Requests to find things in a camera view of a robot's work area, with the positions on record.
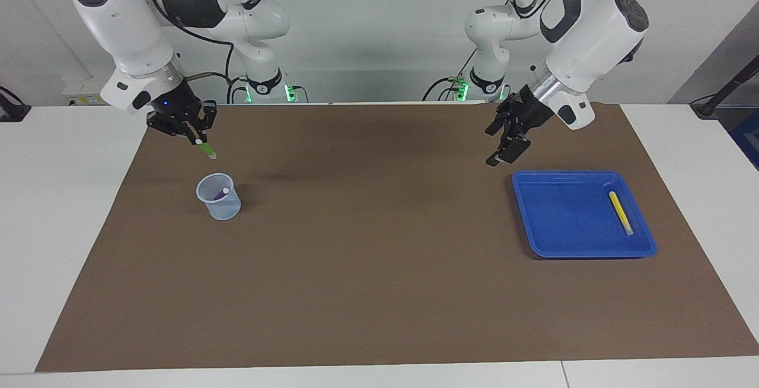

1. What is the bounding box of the yellow pen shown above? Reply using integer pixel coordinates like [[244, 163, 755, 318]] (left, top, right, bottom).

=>
[[608, 191, 635, 236]]

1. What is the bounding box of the blue plastic tray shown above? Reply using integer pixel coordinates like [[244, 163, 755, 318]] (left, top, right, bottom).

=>
[[512, 170, 658, 259]]

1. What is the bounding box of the translucent plastic cup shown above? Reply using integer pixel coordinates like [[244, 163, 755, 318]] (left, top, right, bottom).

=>
[[196, 173, 243, 221]]

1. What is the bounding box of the white power strip box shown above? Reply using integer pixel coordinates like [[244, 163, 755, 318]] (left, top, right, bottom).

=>
[[62, 76, 129, 107]]

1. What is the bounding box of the brown table mat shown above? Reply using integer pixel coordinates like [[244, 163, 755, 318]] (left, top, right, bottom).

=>
[[34, 102, 759, 373]]

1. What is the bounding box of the black clamp device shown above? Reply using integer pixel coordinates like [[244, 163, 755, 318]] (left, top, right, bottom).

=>
[[0, 85, 31, 123]]

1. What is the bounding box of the black stand pole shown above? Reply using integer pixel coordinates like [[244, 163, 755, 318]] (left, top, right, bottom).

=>
[[690, 56, 759, 119]]

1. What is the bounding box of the blue crate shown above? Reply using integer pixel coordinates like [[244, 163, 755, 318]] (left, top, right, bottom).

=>
[[731, 109, 759, 170]]

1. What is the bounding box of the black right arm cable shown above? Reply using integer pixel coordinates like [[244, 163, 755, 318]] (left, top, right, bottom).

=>
[[148, 0, 238, 104]]

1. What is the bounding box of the black base cable bundle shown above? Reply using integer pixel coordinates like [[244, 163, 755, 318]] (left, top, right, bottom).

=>
[[283, 82, 310, 104], [422, 50, 479, 103]]

